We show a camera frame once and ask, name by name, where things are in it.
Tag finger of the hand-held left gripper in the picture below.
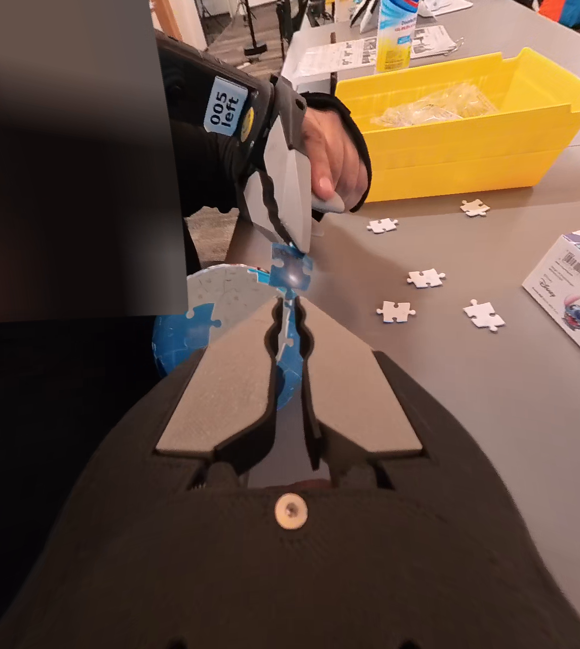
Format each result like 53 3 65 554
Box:
263 123 316 255
243 172 292 245

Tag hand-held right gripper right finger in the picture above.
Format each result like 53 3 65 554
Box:
294 297 424 472

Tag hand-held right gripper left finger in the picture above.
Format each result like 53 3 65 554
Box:
154 297 285 476

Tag single white puzzle piece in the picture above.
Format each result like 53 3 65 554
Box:
269 241 314 291

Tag blue puzzle ball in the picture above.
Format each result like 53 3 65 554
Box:
152 263 305 412

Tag printed cardboard puzzle box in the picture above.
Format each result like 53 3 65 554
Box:
522 221 580 382

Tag person's left hand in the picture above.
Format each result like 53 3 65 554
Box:
300 108 363 205

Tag black tripod stand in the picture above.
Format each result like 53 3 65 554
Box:
239 0 269 61

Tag printed paper sheets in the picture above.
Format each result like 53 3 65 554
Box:
294 24 467 78

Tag clear plastic bag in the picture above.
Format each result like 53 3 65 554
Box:
369 82 500 128

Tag person's black clothing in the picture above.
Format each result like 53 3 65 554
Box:
0 318 192 634

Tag disinfectant wipes canister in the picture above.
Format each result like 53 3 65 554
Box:
375 0 418 73

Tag colourful fabric bag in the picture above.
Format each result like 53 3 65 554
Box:
537 0 580 30

